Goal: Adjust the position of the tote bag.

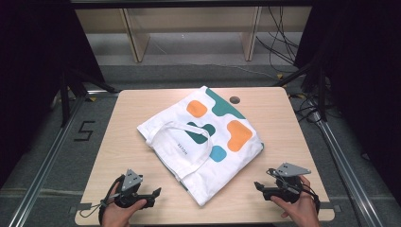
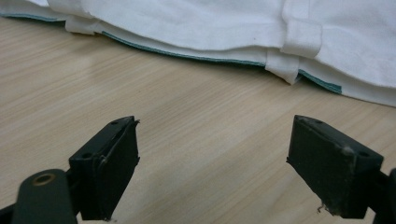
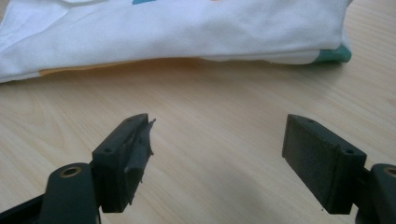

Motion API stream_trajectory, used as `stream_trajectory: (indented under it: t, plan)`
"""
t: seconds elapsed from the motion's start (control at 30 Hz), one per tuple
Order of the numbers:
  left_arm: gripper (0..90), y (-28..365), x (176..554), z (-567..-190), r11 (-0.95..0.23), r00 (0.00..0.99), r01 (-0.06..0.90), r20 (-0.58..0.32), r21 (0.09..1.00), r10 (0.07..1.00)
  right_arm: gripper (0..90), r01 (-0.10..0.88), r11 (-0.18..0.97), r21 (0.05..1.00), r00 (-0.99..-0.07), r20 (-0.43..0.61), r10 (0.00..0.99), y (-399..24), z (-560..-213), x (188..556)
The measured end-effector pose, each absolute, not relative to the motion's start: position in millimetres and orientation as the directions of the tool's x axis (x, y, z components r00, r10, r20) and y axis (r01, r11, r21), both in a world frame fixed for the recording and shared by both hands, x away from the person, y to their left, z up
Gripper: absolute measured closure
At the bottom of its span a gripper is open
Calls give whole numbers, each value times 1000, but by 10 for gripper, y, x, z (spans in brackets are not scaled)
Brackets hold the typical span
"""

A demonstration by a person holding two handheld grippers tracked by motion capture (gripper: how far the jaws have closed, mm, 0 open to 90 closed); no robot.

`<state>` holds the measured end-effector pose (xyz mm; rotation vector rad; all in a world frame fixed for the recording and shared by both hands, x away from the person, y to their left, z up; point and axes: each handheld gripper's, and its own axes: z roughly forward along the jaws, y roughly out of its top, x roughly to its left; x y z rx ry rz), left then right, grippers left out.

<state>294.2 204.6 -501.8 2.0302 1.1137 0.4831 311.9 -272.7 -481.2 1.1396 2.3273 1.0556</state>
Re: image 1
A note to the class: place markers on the black metal stand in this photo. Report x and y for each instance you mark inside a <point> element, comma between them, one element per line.
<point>65,101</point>
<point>321,94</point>

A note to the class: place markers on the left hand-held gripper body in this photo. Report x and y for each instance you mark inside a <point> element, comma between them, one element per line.
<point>130,189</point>

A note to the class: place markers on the aluminium floor rail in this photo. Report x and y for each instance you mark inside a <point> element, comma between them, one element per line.
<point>343,170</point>
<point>47,164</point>

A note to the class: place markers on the grey round table grommet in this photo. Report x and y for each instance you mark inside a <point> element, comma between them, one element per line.
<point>235,100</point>

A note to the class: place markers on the white tote bag coloured shapes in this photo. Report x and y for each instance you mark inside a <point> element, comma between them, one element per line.
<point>189,157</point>

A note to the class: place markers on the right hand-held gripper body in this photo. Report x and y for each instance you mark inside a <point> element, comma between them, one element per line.
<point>288,186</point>

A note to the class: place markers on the person's left hand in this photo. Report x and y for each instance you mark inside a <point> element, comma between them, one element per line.
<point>116,216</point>

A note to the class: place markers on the person's right hand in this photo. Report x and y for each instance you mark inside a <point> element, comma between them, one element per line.
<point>302,213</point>

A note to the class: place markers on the light wooden shelf frame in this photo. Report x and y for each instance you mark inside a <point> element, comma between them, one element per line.
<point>137,41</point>

